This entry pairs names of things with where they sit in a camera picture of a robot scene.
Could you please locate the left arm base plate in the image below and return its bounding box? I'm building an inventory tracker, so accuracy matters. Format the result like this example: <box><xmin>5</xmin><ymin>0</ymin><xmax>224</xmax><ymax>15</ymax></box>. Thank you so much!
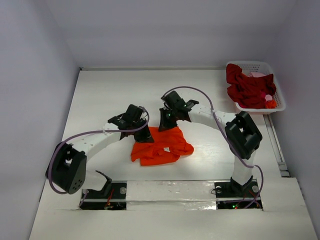
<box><xmin>78</xmin><ymin>170</ymin><xmax>127</xmax><ymax>211</ymax></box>

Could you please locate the dark red t shirt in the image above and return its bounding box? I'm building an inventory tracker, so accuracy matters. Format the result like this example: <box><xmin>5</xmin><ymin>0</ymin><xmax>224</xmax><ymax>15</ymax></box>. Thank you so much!
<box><xmin>226</xmin><ymin>63</ymin><xmax>277</xmax><ymax>110</ymax></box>

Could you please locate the orange t shirt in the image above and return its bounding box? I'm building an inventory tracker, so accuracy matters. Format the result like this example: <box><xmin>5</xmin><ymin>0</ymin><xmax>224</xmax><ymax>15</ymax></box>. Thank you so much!
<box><xmin>130</xmin><ymin>126</ymin><xmax>194</xmax><ymax>167</ymax></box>

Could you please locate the white plastic basket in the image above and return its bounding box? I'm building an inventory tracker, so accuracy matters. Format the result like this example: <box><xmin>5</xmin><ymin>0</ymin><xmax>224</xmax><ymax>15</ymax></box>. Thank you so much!
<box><xmin>226</xmin><ymin>60</ymin><xmax>286</xmax><ymax>115</ymax></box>

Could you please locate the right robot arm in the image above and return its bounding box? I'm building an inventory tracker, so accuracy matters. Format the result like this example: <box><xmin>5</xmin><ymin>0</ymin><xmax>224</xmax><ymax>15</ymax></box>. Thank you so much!
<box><xmin>158</xmin><ymin>90</ymin><xmax>263</xmax><ymax>199</ymax></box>

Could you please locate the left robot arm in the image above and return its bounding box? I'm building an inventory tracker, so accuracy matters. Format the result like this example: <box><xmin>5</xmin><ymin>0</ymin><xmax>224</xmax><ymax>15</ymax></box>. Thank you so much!
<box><xmin>45</xmin><ymin>104</ymin><xmax>154</xmax><ymax>195</ymax></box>

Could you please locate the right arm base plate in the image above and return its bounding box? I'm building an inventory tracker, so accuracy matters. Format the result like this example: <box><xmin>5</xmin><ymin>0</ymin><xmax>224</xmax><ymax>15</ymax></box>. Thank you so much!
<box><xmin>210</xmin><ymin>181</ymin><xmax>263</xmax><ymax>210</ymax></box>

